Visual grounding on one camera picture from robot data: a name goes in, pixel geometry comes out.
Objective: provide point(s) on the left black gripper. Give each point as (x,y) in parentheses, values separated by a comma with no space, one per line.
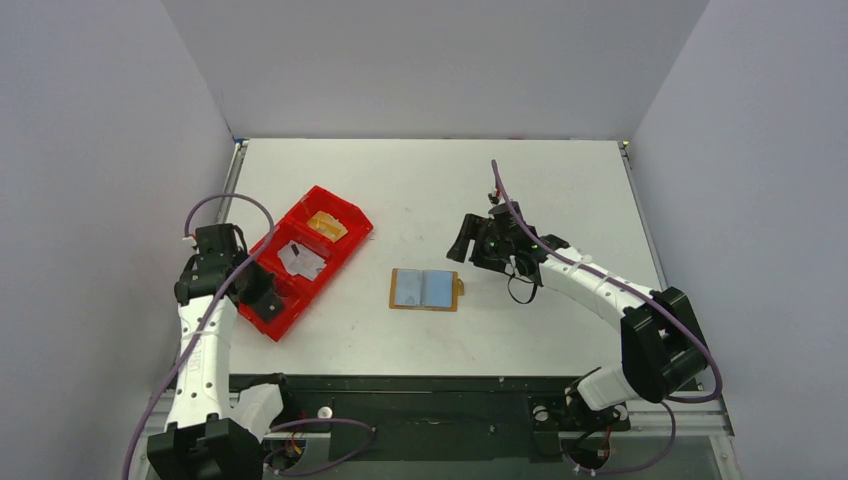
(263,286)

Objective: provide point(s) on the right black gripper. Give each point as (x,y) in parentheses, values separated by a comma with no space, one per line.
(478,242)

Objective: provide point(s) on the silver visa credit card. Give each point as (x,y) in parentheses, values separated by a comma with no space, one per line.
(297,260)

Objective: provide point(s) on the yellow leather card holder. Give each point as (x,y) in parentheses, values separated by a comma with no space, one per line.
(425,289)

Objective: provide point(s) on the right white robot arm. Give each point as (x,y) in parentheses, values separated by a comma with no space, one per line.
(661,345)

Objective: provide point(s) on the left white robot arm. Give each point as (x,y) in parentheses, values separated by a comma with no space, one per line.
(205,435)

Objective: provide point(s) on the gold card in tray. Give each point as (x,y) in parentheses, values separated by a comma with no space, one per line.
(328,226)

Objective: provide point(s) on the red plastic compartment tray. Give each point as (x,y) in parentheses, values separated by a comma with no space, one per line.
(310,245)

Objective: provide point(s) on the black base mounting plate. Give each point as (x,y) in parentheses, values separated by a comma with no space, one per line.
(441,418)

